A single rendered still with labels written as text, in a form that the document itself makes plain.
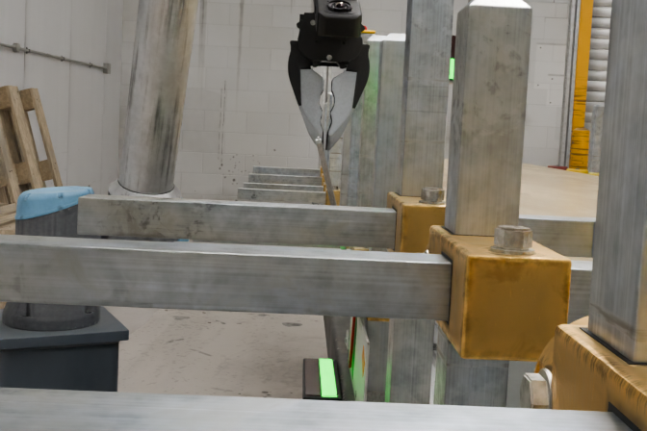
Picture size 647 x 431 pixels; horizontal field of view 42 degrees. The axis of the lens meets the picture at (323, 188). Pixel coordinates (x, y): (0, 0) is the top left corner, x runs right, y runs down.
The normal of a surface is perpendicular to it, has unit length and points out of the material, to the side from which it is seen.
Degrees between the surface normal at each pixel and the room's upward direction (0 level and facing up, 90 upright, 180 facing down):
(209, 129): 90
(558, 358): 90
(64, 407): 0
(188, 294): 90
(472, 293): 90
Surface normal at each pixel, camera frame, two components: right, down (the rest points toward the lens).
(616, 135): -1.00, -0.05
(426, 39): 0.03, 0.07
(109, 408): 0.05, -1.00
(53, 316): 0.36, -0.26
